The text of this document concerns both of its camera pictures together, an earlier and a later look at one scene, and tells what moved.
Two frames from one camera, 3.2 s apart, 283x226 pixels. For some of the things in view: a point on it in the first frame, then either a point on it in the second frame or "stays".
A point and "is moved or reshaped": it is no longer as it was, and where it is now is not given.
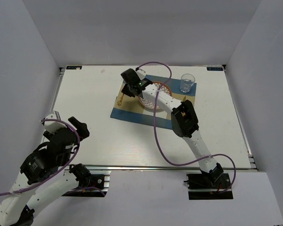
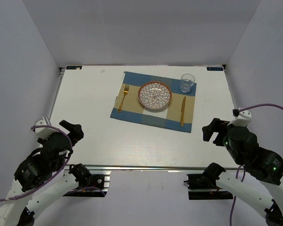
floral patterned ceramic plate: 165,89 stays
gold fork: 120,102 is moved or reshaped
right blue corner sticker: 214,68 stays
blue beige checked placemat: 129,108 stays
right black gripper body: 127,90 to 221,140
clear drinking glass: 187,81 stays
